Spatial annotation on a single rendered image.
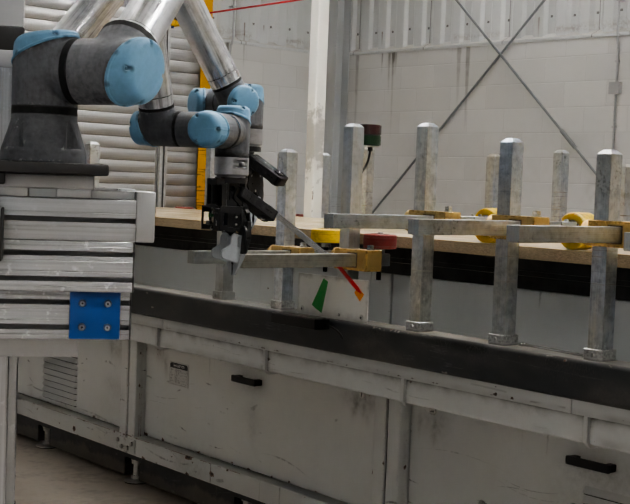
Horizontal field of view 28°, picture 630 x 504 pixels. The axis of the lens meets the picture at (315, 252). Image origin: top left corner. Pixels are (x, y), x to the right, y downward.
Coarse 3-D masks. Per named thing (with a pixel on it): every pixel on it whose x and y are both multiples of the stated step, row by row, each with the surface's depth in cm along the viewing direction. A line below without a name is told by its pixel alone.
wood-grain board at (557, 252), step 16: (160, 208) 513; (176, 208) 524; (160, 224) 391; (176, 224) 384; (192, 224) 377; (256, 224) 356; (272, 224) 362; (304, 224) 373; (320, 224) 379; (400, 240) 307; (448, 240) 294; (464, 240) 297; (528, 256) 275; (544, 256) 272; (560, 256) 268; (576, 256) 265; (624, 256) 256
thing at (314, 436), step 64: (448, 256) 302; (384, 320) 320; (448, 320) 302; (576, 320) 272; (64, 384) 456; (128, 384) 418; (192, 384) 394; (256, 384) 364; (320, 384) 345; (64, 448) 457; (192, 448) 394; (256, 448) 368; (320, 448) 345; (384, 448) 320; (448, 448) 307; (512, 448) 291; (576, 448) 277
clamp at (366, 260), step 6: (336, 252) 300; (342, 252) 298; (348, 252) 296; (354, 252) 295; (360, 252) 293; (366, 252) 291; (372, 252) 292; (378, 252) 294; (360, 258) 293; (366, 258) 291; (372, 258) 293; (378, 258) 294; (360, 264) 293; (366, 264) 292; (372, 264) 293; (378, 264) 294; (354, 270) 295; (360, 270) 293; (366, 270) 292; (372, 270) 293; (378, 270) 294
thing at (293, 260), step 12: (252, 264) 275; (264, 264) 277; (276, 264) 279; (288, 264) 281; (300, 264) 284; (312, 264) 286; (324, 264) 288; (336, 264) 290; (348, 264) 293; (384, 264) 300
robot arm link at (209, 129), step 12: (180, 120) 260; (192, 120) 257; (204, 120) 256; (216, 120) 256; (228, 120) 261; (180, 132) 260; (192, 132) 257; (204, 132) 256; (216, 132) 256; (228, 132) 259; (180, 144) 262; (192, 144) 261; (204, 144) 257; (216, 144) 258; (228, 144) 263
